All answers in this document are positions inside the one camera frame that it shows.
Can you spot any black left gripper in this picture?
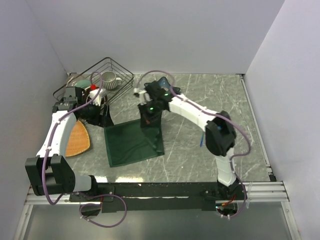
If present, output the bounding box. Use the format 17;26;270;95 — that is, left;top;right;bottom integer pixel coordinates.
78;99;114;128

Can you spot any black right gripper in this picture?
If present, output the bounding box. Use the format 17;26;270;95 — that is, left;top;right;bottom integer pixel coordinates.
136;99;161;129

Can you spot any dark green cloth napkin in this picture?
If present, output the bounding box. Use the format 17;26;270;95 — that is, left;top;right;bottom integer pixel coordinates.
104;119;165;168

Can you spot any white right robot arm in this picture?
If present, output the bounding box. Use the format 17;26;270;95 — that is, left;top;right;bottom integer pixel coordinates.
133;81;237;200

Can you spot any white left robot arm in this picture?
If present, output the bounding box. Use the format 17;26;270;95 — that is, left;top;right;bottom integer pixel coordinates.
25;87;113;201

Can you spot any blue star-shaped ceramic dish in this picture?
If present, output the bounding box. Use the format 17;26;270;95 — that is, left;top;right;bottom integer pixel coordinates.
157;76;181;95

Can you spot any orange woven fan-shaped mat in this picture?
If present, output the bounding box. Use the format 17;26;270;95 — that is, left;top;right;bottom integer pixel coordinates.
65;120;91;158

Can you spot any striped grey ceramic mug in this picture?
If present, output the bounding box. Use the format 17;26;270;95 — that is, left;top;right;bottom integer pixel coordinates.
102;71;123;91

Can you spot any green ceramic bowl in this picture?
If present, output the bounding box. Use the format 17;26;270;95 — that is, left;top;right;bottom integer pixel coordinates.
74;79;91;89

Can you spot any clear glass jar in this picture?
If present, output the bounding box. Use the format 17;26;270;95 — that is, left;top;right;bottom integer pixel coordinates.
65;72;79;87

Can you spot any iridescent rainbow metal spoon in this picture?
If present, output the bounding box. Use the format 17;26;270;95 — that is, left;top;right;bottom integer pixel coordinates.
199;132;205;147

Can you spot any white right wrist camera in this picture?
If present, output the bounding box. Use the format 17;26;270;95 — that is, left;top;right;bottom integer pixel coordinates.
133;88;151;105

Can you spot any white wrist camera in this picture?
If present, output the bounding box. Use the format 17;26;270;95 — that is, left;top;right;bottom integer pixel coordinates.
133;88;151;105
88;84;107;107

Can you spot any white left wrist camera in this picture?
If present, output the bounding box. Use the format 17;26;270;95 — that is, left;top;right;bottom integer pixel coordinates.
88;84;107;107

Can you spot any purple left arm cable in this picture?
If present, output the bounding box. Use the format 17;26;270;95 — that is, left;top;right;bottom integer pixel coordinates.
41;71;128;228

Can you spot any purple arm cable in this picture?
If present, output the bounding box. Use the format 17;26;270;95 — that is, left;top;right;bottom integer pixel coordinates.
136;69;252;222
41;71;128;228

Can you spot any black wire dish rack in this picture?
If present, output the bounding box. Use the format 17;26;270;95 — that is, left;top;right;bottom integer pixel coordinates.
53;57;135;105

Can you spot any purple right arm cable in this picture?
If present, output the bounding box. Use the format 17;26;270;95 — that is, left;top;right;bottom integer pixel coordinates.
136;69;252;222

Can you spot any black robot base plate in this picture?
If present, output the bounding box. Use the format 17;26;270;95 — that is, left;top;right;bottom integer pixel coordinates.
69;182;247;213

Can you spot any aluminium frame rail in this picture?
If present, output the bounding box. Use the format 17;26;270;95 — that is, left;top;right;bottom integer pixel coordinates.
244;181;289;202

